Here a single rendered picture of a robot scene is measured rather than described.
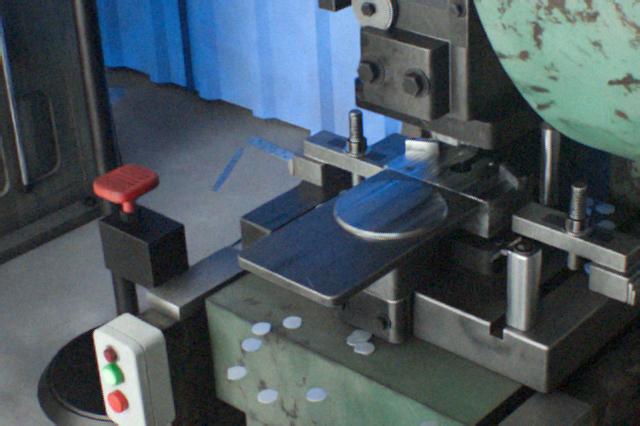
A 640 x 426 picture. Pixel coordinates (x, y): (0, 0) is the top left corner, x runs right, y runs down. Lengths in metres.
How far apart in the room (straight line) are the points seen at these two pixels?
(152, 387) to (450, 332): 0.37
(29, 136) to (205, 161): 0.52
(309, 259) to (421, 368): 0.18
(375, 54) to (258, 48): 2.02
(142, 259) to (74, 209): 1.54
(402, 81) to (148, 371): 0.46
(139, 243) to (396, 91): 0.39
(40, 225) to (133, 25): 0.94
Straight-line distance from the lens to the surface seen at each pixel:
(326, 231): 1.40
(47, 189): 3.09
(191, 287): 1.58
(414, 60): 1.35
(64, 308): 2.80
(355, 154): 1.61
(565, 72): 0.94
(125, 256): 1.61
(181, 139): 3.45
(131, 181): 1.58
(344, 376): 1.43
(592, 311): 1.40
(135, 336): 1.53
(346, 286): 1.30
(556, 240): 1.45
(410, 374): 1.40
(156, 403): 1.57
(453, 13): 1.28
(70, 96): 3.05
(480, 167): 1.52
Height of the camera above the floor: 1.47
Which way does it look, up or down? 29 degrees down
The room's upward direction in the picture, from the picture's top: 3 degrees counter-clockwise
